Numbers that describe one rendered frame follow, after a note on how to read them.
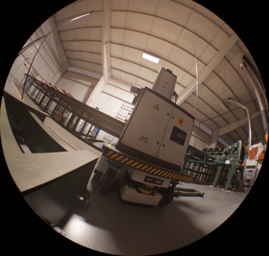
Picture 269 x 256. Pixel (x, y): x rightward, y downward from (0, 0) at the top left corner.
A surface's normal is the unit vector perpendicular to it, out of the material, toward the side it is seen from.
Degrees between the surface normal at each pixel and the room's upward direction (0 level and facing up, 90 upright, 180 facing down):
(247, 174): 90
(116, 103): 87
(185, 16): 173
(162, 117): 90
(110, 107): 90
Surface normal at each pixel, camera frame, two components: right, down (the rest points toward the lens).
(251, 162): -0.91, -0.42
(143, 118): 0.21, -0.19
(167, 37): -0.37, 0.89
